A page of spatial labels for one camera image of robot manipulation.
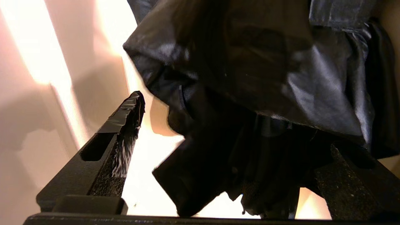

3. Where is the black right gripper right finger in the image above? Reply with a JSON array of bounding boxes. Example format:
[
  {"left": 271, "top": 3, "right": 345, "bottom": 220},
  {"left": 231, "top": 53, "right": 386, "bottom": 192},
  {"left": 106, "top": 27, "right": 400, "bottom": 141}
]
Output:
[{"left": 314, "top": 144, "right": 400, "bottom": 221}]

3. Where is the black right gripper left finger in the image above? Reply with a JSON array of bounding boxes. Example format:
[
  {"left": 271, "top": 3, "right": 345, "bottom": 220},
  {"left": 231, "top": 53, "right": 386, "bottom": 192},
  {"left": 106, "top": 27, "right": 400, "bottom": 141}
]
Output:
[{"left": 36, "top": 91, "right": 146, "bottom": 214}]

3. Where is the wide cream ribbed drawer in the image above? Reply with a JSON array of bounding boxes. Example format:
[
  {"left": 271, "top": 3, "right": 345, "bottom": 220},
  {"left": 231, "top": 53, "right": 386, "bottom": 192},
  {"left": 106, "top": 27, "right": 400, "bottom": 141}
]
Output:
[{"left": 0, "top": 0, "right": 400, "bottom": 221}]

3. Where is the black umbrella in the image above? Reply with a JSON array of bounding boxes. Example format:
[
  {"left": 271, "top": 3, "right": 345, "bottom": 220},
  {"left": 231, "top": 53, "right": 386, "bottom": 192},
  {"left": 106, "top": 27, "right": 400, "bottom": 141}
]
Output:
[{"left": 123, "top": 0, "right": 400, "bottom": 219}]

